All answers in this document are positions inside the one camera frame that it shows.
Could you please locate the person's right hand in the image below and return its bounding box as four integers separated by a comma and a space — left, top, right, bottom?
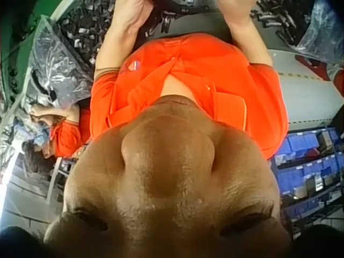
216, 0, 259, 22

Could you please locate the person's left hand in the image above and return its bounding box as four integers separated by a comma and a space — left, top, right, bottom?
113, 0, 154, 30

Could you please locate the red and white object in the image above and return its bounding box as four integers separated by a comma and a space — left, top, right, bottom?
293, 53, 344, 95

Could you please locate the crumpled clear plastic bag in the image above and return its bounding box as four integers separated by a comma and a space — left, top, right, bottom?
297, 0, 344, 58

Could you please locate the white metal frame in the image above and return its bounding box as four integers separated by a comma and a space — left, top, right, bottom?
44, 157, 77, 206

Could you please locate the bundle of black parts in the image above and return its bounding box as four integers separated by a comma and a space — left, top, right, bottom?
137, 0, 219, 41

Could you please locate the heap of black handled parts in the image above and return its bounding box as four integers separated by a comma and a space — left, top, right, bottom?
254, 0, 325, 48

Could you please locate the shelf of blue bins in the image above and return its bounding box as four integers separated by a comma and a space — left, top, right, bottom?
270, 126, 344, 232

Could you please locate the heap of small black parts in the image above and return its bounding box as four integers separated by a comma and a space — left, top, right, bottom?
55, 0, 117, 65

